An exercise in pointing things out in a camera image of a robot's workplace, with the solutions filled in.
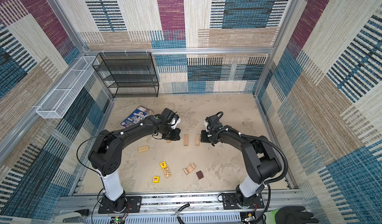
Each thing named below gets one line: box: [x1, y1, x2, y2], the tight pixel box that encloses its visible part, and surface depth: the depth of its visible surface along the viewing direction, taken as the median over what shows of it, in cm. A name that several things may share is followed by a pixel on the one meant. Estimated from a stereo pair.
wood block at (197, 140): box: [194, 133, 201, 147], surface depth 96 cm
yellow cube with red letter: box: [159, 161, 168, 170], surface depth 86 cm
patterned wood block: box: [163, 165, 172, 179], surface depth 84 cm
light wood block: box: [137, 145, 150, 153], surface depth 93 cm
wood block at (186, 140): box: [183, 133, 189, 147], surface depth 96 cm
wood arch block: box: [183, 163, 196, 176], surface depth 85 cm
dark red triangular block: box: [195, 170, 204, 180], surface depth 83 cm
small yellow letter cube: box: [152, 176, 160, 184], surface depth 81 cm
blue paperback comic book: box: [120, 106, 152, 129], surface depth 107 cm
